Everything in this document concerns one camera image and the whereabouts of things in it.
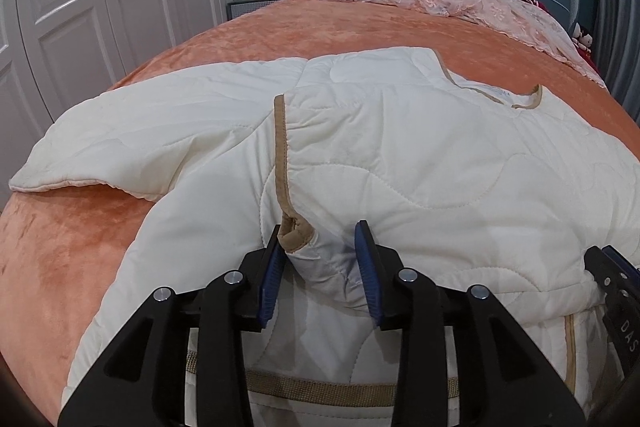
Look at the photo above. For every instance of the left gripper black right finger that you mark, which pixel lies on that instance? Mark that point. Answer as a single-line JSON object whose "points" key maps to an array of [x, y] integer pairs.
{"points": [[503, 377]]}

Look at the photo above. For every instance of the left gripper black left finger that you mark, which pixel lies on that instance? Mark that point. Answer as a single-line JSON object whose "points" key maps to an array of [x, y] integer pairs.
{"points": [[140, 377]]}

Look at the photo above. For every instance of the cream quilted jacket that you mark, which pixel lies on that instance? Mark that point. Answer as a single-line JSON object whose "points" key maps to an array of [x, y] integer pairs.
{"points": [[471, 184]]}

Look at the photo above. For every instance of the orange plush bed blanket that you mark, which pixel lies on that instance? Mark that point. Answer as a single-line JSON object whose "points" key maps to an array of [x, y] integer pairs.
{"points": [[60, 250]]}

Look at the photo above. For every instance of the red plush toys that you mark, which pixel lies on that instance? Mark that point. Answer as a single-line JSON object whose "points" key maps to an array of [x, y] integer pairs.
{"points": [[580, 37]]}

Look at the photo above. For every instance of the grey striped curtain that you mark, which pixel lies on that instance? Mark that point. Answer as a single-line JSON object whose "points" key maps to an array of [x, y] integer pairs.
{"points": [[616, 51]]}

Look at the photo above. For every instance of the blue bedside table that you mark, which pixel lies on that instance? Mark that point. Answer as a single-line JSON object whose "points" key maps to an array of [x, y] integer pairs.
{"points": [[235, 9]]}

